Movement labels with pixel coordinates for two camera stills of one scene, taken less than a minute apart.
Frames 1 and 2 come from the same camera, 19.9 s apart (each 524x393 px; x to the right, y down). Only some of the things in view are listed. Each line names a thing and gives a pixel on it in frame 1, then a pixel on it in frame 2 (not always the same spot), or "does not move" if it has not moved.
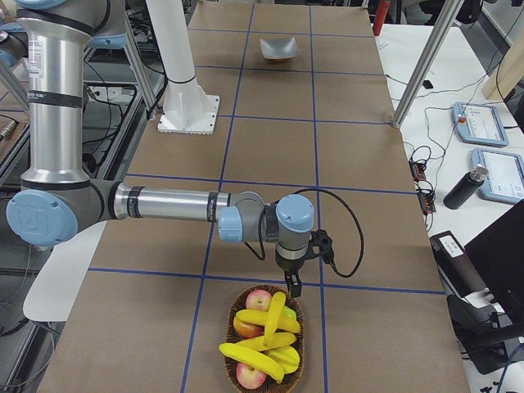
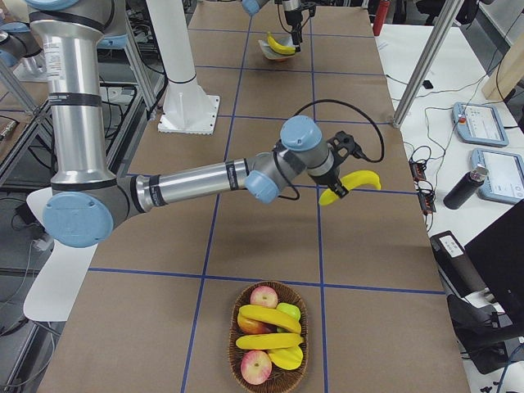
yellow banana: (254, 360) -> (350, 182)
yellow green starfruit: (286, 356) does not move
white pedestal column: (188, 107) does not move
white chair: (53, 294) does not move
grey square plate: (278, 48) does not move
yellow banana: (274, 317) -> (278, 47)
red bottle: (380, 17) does not move
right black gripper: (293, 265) -> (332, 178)
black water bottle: (465, 187) does not move
